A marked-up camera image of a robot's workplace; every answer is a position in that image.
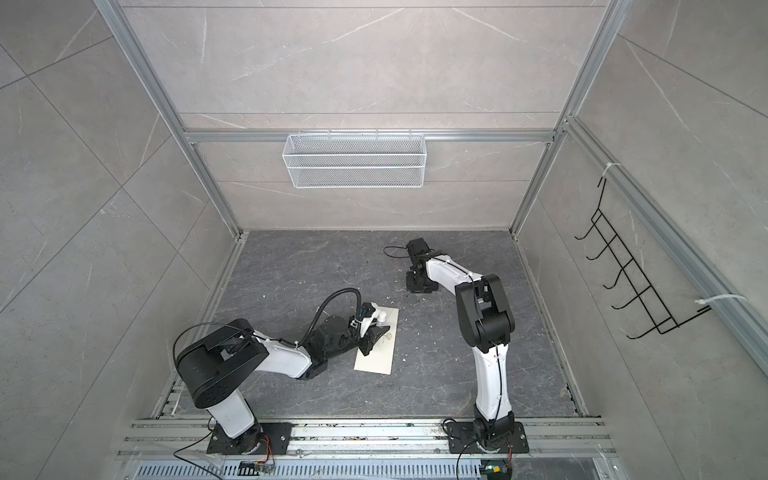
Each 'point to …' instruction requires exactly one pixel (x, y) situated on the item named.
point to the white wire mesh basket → (355, 161)
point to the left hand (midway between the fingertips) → (387, 319)
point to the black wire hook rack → (616, 253)
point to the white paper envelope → (380, 358)
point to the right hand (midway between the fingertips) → (418, 284)
